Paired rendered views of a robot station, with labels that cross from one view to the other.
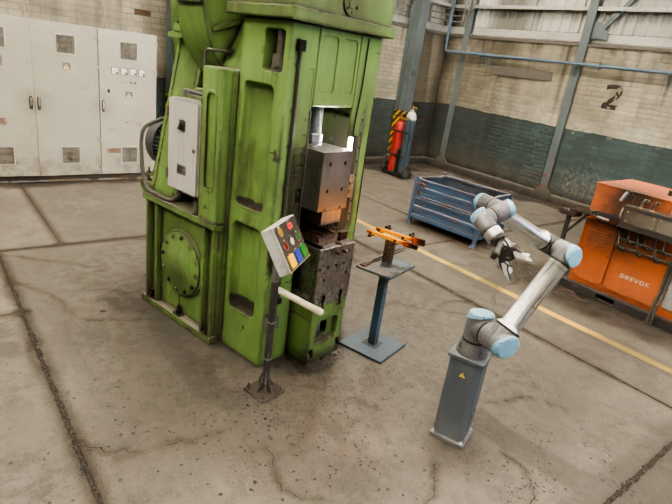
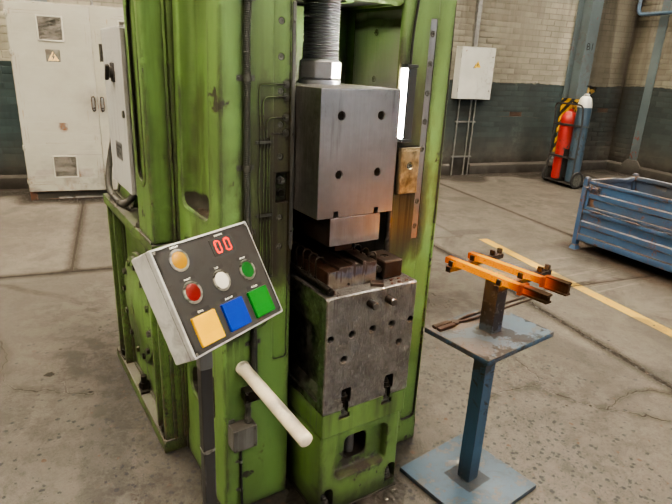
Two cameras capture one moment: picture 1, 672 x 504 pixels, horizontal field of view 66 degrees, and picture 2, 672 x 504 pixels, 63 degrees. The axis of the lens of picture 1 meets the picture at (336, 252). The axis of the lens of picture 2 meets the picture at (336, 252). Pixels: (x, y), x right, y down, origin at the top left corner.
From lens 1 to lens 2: 1.84 m
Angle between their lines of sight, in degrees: 18
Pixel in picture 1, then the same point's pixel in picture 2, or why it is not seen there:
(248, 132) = (195, 66)
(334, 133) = (377, 67)
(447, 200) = (638, 213)
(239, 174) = (186, 149)
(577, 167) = not seen: outside the picture
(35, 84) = (97, 82)
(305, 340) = (316, 472)
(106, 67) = not seen: hidden behind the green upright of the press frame
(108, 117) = not seen: hidden behind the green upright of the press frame
